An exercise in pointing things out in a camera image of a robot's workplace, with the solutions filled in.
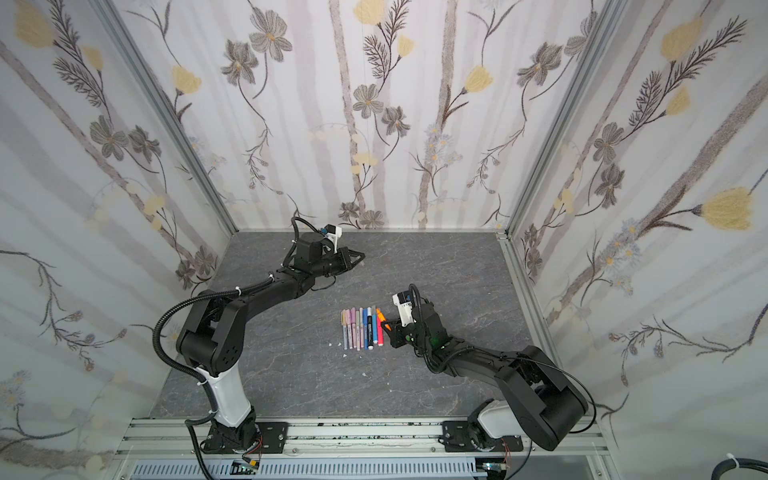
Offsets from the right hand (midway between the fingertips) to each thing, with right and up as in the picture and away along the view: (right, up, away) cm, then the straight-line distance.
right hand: (384, 321), depth 84 cm
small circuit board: (-35, -34, -12) cm, 51 cm away
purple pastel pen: (-10, -4, +9) cm, 14 cm away
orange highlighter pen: (-1, 0, +2) cm, 2 cm away
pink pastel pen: (-12, -2, +11) cm, 16 cm away
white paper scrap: (-17, -8, +6) cm, 20 cm away
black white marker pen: (-5, -4, +8) cm, 11 cm away
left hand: (-6, +20, +5) cm, 21 cm away
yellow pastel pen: (-13, -3, +9) cm, 16 cm away
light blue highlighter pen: (-3, -3, +9) cm, 10 cm away
